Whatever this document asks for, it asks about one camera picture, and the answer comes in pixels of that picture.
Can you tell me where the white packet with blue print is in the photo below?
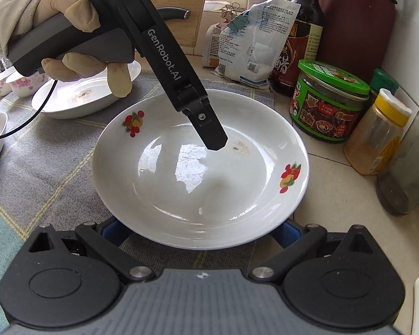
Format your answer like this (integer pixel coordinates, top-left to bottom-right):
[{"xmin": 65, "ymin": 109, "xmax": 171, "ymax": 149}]
[{"xmin": 213, "ymin": 0, "xmax": 299, "ymax": 89}]

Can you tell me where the green binder clip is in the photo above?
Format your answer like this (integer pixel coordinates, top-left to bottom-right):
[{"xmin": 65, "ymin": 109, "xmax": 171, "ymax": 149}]
[{"xmin": 227, "ymin": 10, "xmax": 252, "ymax": 34}]

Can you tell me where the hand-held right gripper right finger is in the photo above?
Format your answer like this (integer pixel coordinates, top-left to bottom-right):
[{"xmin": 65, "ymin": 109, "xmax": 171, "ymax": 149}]
[{"xmin": 249, "ymin": 221, "xmax": 375, "ymax": 281}]

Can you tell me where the black-handled cleaver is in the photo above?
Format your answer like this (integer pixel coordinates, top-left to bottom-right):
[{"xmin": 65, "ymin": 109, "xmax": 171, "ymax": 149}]
[{"xmin": 159, "ymin": 8, "xmax": 191, "ymax": 20}]

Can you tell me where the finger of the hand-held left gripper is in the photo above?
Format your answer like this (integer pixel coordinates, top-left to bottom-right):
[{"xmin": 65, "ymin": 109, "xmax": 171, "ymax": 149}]
[{"xmin": 177, "ymin": 85, "xmax": 228, "ymax": 151}]

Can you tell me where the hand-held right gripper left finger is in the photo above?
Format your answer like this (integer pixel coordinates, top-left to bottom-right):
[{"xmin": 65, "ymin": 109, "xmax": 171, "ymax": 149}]
[{"xmin": 28, "ymin": 216, "xmax": 153, "ymax": 284}]

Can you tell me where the yellow-lid spice jar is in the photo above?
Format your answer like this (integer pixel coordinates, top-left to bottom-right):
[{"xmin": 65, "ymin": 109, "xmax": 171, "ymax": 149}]
[{"xmin": 344, "ymin": 88, "xmax": 413, "ymax": 176}]

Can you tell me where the glass bottle with red cap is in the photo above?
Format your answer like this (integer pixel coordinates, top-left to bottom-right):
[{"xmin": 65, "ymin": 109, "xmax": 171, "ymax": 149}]
[{"xmin": 375, "ymin": 98, "xmax": 419, "ymax": 216}]

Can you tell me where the green-cap bottle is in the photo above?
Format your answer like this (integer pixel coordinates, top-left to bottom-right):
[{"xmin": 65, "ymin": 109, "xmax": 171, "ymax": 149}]
[{"xmin": 368, "ymin": 69, "xmax": 400, "ymax": 112}]

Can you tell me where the grey plaid mat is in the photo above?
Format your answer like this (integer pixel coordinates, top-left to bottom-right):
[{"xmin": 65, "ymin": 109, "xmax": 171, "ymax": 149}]
[{"xmin": 0, "ymin": 71, "xmax": 276, "ymax": 280}]

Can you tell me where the dark red knife block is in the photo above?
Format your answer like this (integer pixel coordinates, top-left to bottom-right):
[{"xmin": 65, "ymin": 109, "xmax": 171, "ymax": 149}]
[{"xmin": 316, "ymin": 0, "xmax": 397, "ymax": 77}]

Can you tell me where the person's left forearm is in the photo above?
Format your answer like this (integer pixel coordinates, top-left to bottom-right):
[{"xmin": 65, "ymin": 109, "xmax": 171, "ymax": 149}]
[{"xmin": 0, "ymin": 0, "xmax": 61, "ymax": 58}]

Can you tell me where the black cable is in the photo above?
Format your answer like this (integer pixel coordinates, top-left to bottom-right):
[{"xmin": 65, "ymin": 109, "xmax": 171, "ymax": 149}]
[{"xmin": 0, "ymin": 78, "xmax": 56, "ymax": 141}]

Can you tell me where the red and white packet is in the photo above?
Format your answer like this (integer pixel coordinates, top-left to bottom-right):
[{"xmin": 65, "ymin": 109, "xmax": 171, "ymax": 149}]
[{"xmin": 202, "ymin": 21, "xmax": 231, "ymax": 68}]

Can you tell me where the person's left hand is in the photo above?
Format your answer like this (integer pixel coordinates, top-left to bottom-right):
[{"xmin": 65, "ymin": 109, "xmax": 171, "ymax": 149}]
[{"xmin": 33, "ymin": 0, "xmax": 132, "ymax": 97}]

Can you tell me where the green-lid sauce jar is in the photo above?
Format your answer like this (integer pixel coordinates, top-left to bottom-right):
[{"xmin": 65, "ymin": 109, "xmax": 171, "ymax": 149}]
[{"xmin": 289, "ymin": 59, "xmax": 371, "ymax": 143}]

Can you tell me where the white plate with fruit print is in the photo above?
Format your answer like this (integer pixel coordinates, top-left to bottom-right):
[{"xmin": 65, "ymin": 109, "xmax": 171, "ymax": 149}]
[{"xmin": 91, "ymin": 89, "xmax": 310, "ymax": 251}]

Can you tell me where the small floral cup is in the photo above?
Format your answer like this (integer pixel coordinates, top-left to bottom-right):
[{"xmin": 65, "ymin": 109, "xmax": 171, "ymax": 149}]
[
  {"xmin": 0, "ymin": 67, "xmax": 16, "ymax": 95},
  {"xmin": 5, "ymin": 73, "xmax": 44, "ymax": 97}
]

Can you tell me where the dark soy sauce bottle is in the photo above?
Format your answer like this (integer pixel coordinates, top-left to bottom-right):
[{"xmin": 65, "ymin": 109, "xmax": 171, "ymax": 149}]
[{"xmin": 270, "ymin": 0, "xmax": 323, "ymax": 97}]

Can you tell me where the stack of white plates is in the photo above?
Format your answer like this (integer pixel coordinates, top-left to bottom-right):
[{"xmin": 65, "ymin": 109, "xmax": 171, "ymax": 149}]
[{"xmin": 31, "ymin": 59, "xmax": 142, "ymax": 119}]

